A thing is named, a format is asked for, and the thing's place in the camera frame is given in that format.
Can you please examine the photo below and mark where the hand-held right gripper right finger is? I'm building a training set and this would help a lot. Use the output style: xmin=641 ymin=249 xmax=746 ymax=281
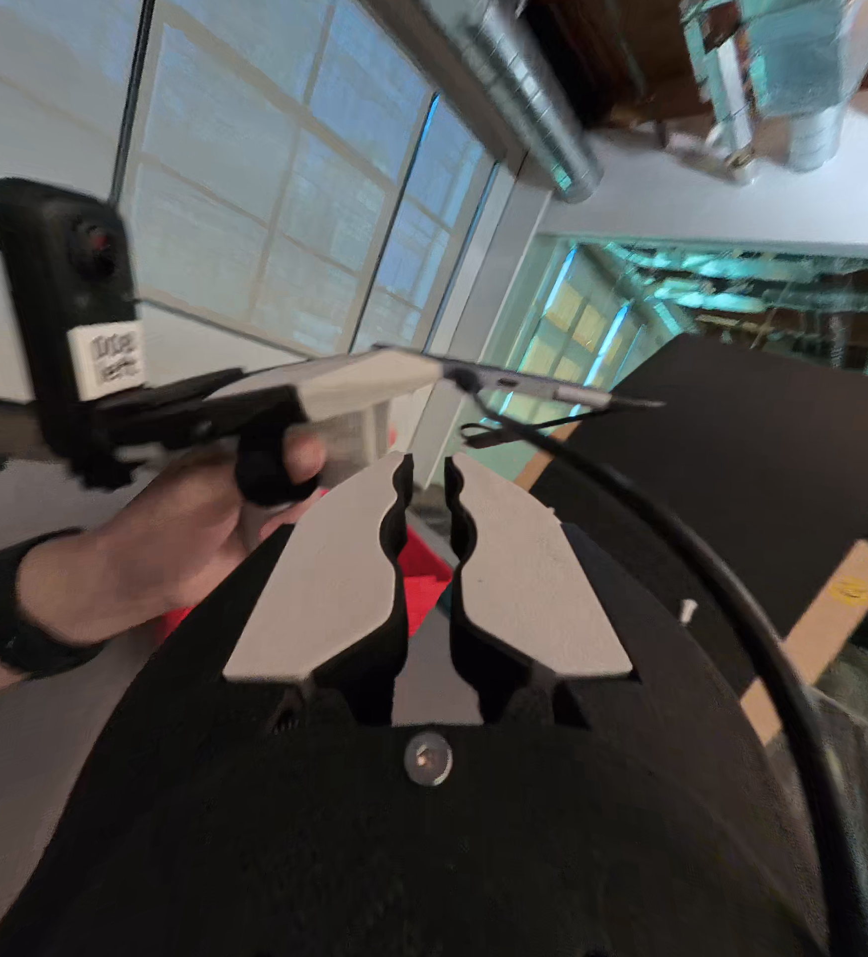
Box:
xmin=445 ymin=455 xmax=633 ymax=722

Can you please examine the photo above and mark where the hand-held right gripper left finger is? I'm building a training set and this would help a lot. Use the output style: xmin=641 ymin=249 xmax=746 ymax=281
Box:
xmin=223 ymin=452 xmax=414 ymax=722

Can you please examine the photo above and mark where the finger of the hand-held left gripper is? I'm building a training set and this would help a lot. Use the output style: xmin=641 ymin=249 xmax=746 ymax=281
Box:
xmin=210 ymin=347 xmax=450 ymax=423
xmin=320 ymin=404 xmax=394 ymax=487

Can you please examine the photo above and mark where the red plastic bin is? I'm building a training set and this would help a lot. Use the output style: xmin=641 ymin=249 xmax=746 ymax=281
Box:
xmin=161 ymin=523 xmax=456 ymax=644

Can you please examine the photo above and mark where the grey usb hub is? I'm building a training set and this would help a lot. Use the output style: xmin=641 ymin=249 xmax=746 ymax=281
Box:
xmin=437 ymin=357 xmax=667 ymax=451

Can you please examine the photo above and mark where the black braided usb cable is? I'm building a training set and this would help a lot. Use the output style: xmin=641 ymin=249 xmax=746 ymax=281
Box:
xmin=451 ymin=368 xmax=868 ymax=957

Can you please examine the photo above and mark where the person's left hand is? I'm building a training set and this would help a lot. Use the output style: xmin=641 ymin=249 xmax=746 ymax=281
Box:
xmin=19 ymin=430 xmax=330 ymax=645

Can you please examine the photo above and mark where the large gridded window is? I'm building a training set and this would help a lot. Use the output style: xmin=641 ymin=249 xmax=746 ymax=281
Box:
xmin=0 ymin=0 xmax=496 ymax=361

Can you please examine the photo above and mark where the black cover sheet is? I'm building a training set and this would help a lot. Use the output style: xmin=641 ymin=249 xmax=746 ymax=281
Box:
xmin=530 ymin=332 xmax=868 ymax=698

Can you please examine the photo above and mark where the wood-framed board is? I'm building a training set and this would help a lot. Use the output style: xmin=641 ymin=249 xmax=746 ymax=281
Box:
xmin=516 ymin=419 xmax=868 ymax=746

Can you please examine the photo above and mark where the black wristband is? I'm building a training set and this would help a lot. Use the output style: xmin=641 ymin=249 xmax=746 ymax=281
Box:
xmin=0 ymin=527 xmax=108 ymax=679

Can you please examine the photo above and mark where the spiral round duct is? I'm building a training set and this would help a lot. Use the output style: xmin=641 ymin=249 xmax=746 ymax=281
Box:
xmin=434 ymin=0 xmax=604 ymax=204

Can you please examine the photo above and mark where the foil rectangular duct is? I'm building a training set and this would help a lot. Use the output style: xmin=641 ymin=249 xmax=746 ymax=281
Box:
xmin=683 ymin=0 xmax=855 ymax=174

